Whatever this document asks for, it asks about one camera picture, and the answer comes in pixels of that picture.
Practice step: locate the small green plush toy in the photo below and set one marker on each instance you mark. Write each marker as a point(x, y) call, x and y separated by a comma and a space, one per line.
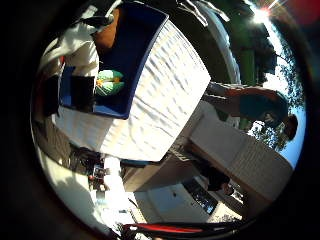
point(110, 83)

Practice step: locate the blue plastic container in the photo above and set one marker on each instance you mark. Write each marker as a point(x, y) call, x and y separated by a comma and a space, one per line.
point(136, 50)

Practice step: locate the white tablecloth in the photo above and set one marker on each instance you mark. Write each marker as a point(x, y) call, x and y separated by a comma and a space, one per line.
point(166, 100)

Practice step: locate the person in black clothes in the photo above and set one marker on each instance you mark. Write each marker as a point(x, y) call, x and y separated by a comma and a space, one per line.
point(215, 178)

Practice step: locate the dark glass window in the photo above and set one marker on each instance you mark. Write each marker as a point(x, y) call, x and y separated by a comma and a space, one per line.
point(200, 196)

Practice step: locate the person in blue shirt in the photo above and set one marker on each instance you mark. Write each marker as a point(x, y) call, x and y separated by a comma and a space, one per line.
point(260, 106)

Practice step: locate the red and black bar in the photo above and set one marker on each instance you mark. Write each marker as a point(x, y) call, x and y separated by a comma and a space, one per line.
point(166, 228)

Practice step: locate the white block wall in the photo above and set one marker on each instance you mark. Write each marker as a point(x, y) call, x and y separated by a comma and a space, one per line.
point(246, 160)

